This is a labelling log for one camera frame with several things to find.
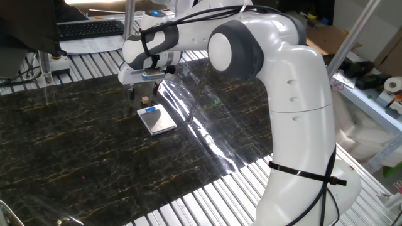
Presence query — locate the aluminium frame post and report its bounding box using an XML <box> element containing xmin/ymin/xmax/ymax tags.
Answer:
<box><xmin>122</xmin><ymin>0</ymin><xmax>136</xmax><ymax>41</ymax></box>
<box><xmin>326</xmin><ymin>0</ymin><xmax>383</xmax><ymax>79</ymax></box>
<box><xmin>364</xmin><ymin>131</ymin><xmax>402</xmax><ymax>173</ymax></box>

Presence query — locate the white button box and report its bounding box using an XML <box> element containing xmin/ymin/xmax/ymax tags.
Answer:
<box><xmin>48</xmin><ymin>53</ymin><xmax>72</xmax><ymax>76</ymax></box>

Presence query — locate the black cable strap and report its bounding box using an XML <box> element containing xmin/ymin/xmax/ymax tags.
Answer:
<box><xmin>268</xmin><ymin>161</ymin><xmax>348</xmax><ymax>186</ymax></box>

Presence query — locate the black marble pattern mat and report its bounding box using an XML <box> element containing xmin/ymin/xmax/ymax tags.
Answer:
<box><xmin>0</xmin><ymin>57</ymin><xmax>274</xmax><ymax>226</ymax></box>

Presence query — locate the curved metal tube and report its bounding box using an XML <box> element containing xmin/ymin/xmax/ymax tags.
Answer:
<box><xmin>0</xmin><ymin>200</ymin><xmax>25</xmax><ymax>226</ymax></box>

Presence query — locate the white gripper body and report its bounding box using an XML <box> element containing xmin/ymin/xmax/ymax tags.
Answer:
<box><xmin>117</xmin><ymin>62</ymin><xmax>177</xmax><ymax>86</ymax></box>

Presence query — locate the white paper roll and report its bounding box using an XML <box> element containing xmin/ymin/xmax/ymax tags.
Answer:
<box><xmin>383</xmin><ymin>76</ymin><xmax>402</xmax><ymax>95</ymax></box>

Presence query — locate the white paper sheet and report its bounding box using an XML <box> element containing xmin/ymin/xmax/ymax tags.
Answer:
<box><xmin>58</xmin><ymin>34</ymin><xmax>131</xmax><ymax>56</ymax></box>

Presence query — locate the brown cardboard sheet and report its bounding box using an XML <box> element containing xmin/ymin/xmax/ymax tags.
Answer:
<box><xmin>306</xmin><ymin>25</ymin><xmax>362</xmax><ymax>57</ymax></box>

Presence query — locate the paper with red marks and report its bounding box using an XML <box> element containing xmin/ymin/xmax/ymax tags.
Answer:
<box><xmin>332</xmin><ymin>69</ymin><xmax>357</xmax><ymax>89</ymax></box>

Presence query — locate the white shelf board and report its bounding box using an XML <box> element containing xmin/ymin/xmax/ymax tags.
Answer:
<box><xmin>329</xmin><ymin>78</ymin><xmax>402</xmax><ymax>134</ymax></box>

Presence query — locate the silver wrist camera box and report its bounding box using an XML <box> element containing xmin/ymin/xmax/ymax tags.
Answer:
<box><xmin>141</xmin><ymin>68</ymin><xmax>167</xmax><ymax>82</ymax></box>

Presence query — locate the silver digital scale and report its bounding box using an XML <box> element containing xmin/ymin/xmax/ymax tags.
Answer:
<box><xmin>136</xmin><ymin>104</ymin><xmax>178</xmax><ymax>136</ymax></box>

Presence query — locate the green plastic object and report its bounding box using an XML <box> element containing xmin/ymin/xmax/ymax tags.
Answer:
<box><xmin>382</xmin><ymin>163</ymin><xmax>402</xmax><ymax>180</ymax></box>

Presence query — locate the black keyboard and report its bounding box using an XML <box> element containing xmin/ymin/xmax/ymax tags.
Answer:
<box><xmin>56</xmin><ymin>19</ymin><xmax>126</xmax><ymax>42</ymax></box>

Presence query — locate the aluminium frame leg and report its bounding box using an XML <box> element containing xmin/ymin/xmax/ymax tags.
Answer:
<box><xmin>37</xmin><ymin>51</ymin><xmax>53</xmax><ymax>85</ymax></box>

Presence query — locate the grey monitor base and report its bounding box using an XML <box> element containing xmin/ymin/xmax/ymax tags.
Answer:
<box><xmin>0</xmin><ymin>46</ymin><xmax>29</xmax><ymax>79</ymax></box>

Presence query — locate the black monitor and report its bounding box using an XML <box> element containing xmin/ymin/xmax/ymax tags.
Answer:
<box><xmin>0</xmin><ymin>0</ymin><xmax>68</xmax><ymax>57</ymax></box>

